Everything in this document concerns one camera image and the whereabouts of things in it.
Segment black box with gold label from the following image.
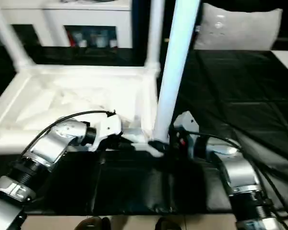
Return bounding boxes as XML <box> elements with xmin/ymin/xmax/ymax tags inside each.
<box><xmin>131</xmin><ymin>0</ymin><xmax>204</xmax><ymax>67</ymax></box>

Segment white glass-door cabinet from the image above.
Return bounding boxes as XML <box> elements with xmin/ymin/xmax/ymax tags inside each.
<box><xmin>0</xmin><ymin>0</ymin><xmax>133</xmax><ymax>48</ymax></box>

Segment dark right robot foot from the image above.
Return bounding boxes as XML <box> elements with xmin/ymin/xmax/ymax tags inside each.
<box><xmin>155</xmin><ymin>217</ymin><xmax>181</xmax><ymax>230</ymax></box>

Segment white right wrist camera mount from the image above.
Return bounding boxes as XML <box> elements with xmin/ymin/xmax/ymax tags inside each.
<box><xmin>173</xmin><ymin>110</ymin><xmax>199</xmax><ymax>158</ymax></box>

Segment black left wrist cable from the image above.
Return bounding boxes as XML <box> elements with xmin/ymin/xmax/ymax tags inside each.
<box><xmin>21</xmin><ymin>109</ymin><xmax>117</xmax><ymax>156</ymax></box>

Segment white plastic table top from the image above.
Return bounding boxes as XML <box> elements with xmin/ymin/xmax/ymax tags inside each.
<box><xmin>0</xmin><ymin>62</ymin><xmax>170</xmax><ymax>159</ymax></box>

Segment black work mat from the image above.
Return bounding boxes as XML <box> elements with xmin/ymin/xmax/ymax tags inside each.
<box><xmin>0</xmin><ymin>44</ymin><xmax>288</xmax><ymax>216</ymax></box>

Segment dark left robot foot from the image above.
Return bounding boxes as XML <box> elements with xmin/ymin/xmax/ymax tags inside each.
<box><xmin>76</xmin><ymin>216</ymin><xmax>110</xmax><ymax>230</ymax></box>

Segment dark robot foot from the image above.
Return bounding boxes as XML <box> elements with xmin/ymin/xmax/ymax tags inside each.
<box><xmin>76</xmin><ymin>216</ymin><xmax>110</xmax><ymax>230</ymax></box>
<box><xmin>155</xmin><ymin>217</ymin><xmax>181</xmax><ymax>230</ymax></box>

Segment grey cushion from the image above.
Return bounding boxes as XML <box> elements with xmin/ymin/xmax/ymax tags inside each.
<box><xmin>193</xmin><ymin>2</ymin><xmax>284</xmax><ymax>51</ymax></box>

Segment white plastic table leg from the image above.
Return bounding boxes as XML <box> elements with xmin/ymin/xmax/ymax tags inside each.
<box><xmin>145</xmin><ymin>0</ymin><xmax>166</xmax><ymax>74</ymax></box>
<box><xmin>152</xmin><ymin>0</ymin><xmax>202</xmax><ymax>142</ymax></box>
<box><xmin>0</xmin><ymin>0</ymin><xmax>36</xmax><ymax>71</ymax></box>

